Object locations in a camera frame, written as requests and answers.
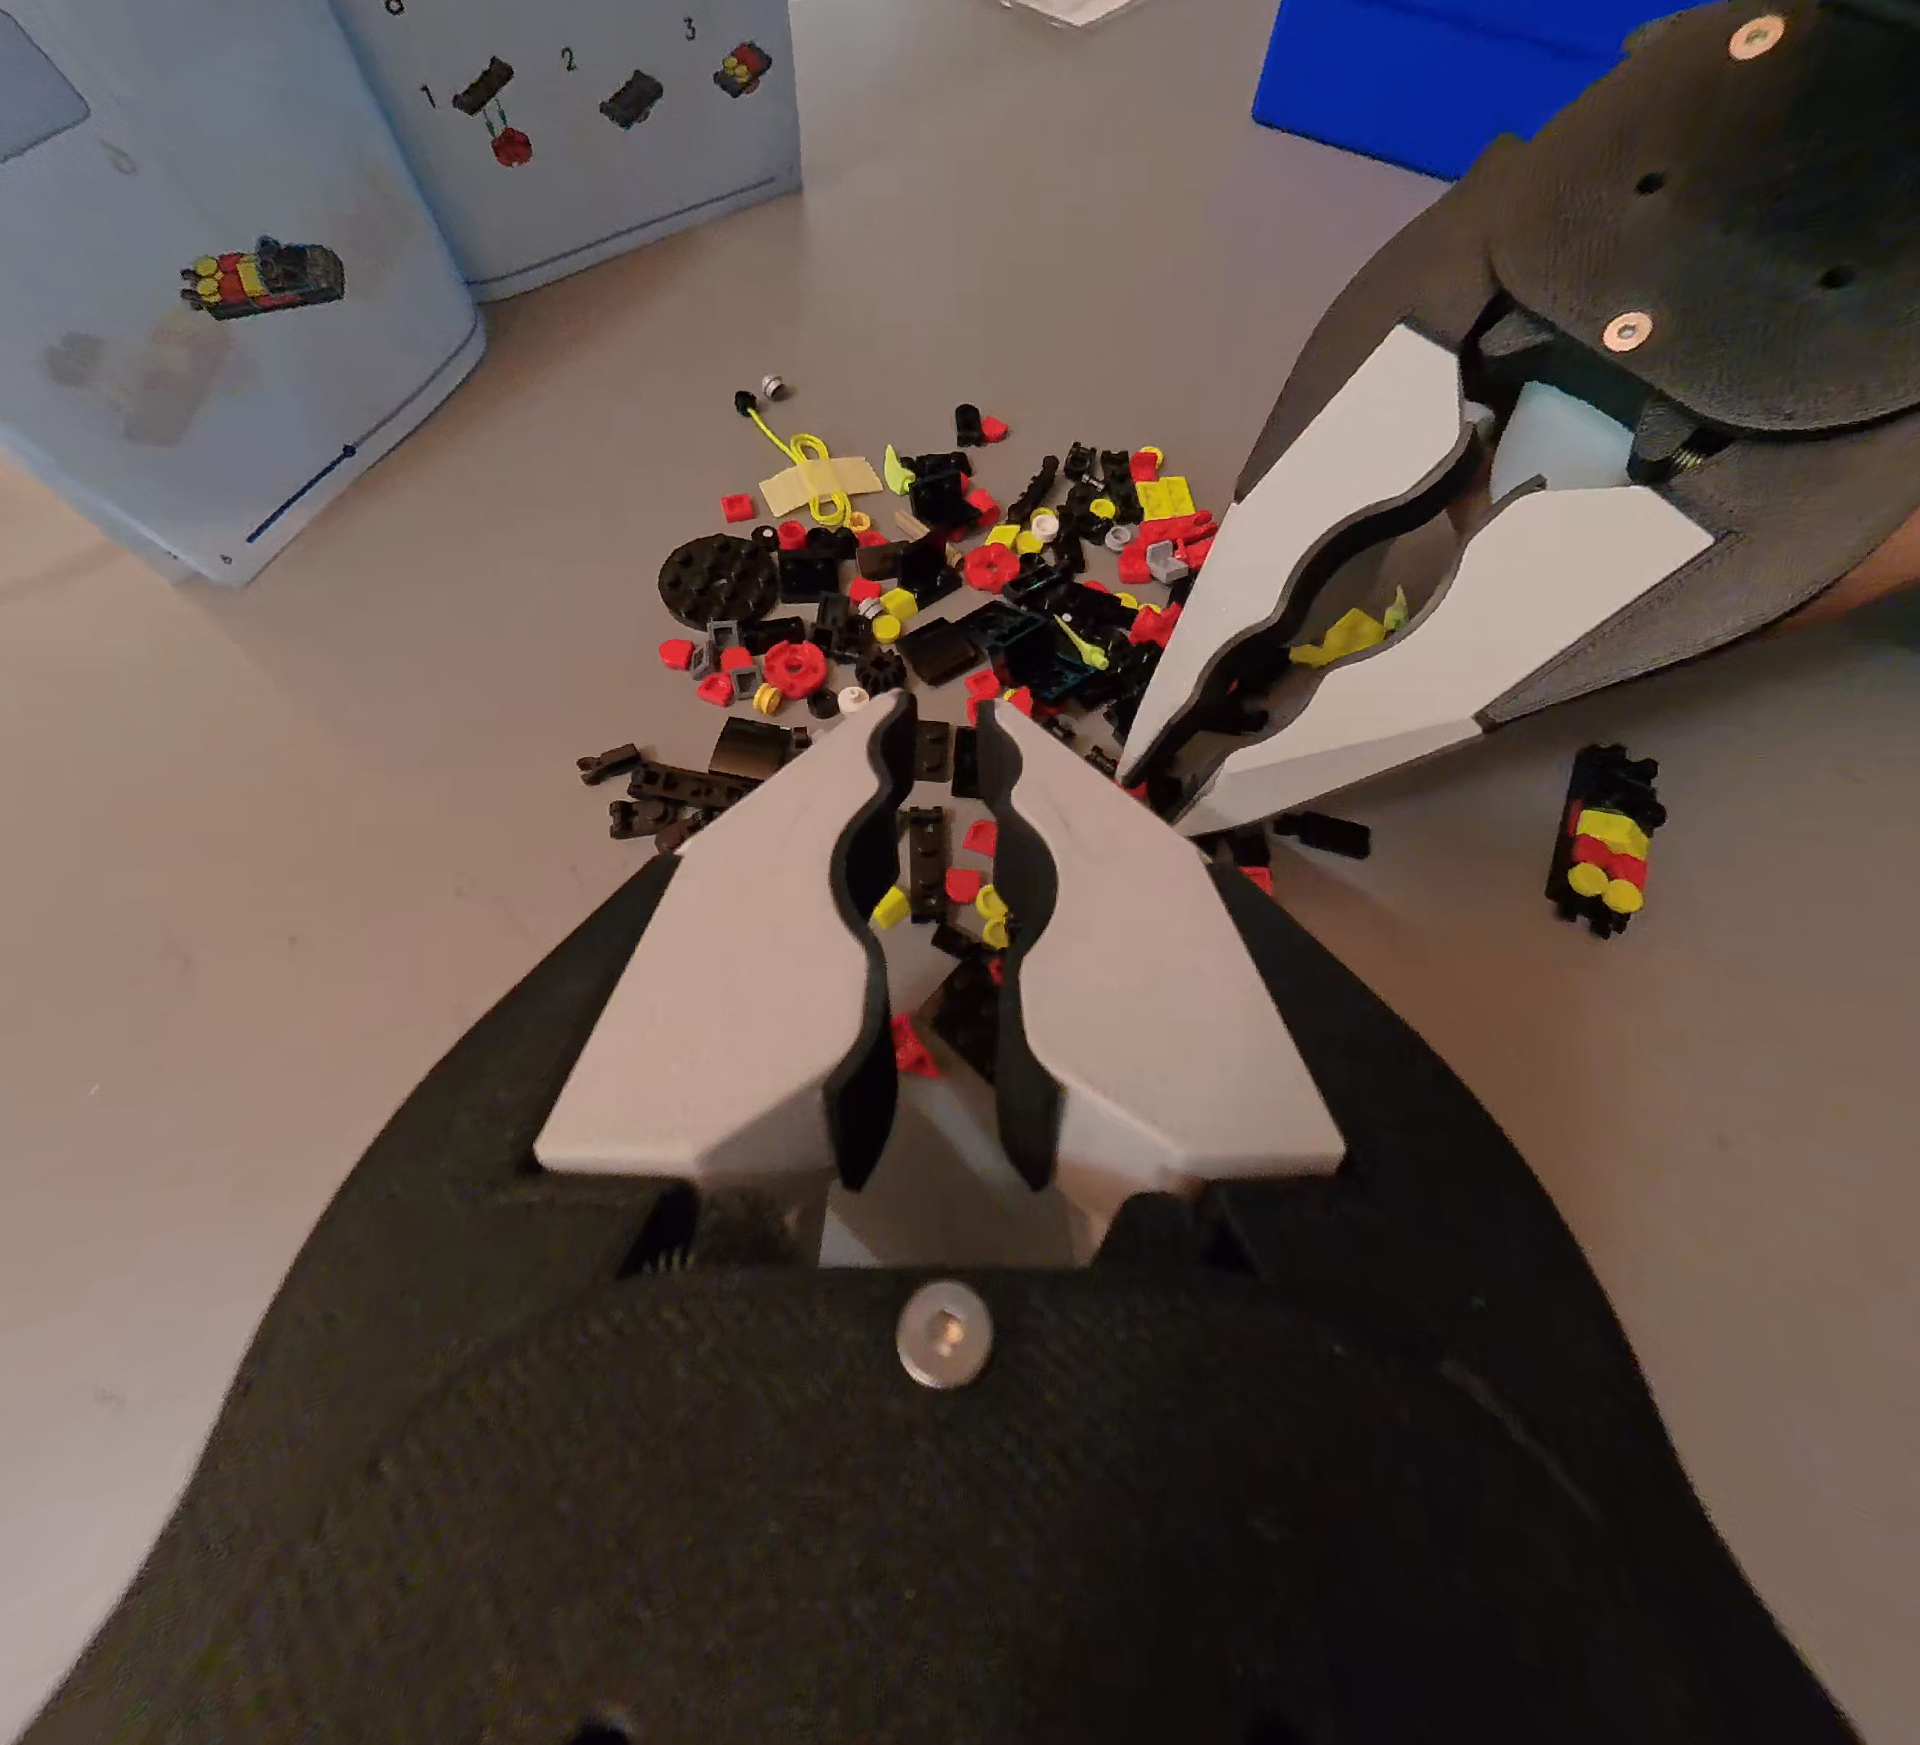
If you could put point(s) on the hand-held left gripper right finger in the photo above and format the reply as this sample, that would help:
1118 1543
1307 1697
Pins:
1156 1027

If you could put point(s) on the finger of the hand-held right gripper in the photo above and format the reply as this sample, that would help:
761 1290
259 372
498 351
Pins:
1349 485
1498 636

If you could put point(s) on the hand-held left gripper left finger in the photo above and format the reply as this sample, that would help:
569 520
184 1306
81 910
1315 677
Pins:
720 1010

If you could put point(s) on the yellow wedge lego plate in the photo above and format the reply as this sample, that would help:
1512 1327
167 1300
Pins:
1340 641

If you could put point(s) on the pile of lego pieces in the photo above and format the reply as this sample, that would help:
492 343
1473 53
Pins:
933 609

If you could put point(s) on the partly built lego model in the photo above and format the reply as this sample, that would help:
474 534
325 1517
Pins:
1603 848

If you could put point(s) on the lego instruction booklet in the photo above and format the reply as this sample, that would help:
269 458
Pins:
299 200

